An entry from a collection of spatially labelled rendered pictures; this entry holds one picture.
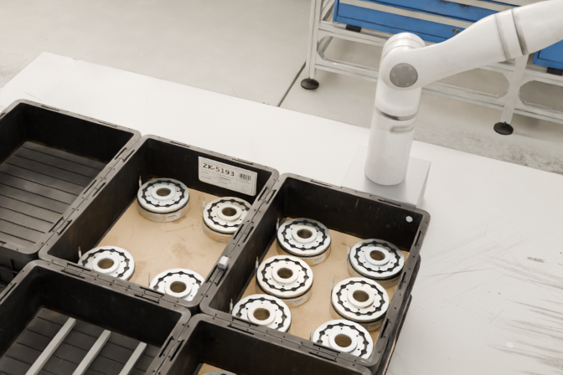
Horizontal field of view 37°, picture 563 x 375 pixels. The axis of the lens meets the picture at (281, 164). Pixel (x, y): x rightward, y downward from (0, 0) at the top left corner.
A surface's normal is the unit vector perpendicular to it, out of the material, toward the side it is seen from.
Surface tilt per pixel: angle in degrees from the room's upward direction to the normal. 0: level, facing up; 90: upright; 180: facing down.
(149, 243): 0
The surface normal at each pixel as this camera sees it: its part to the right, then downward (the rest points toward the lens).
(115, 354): 0.06, -0.79
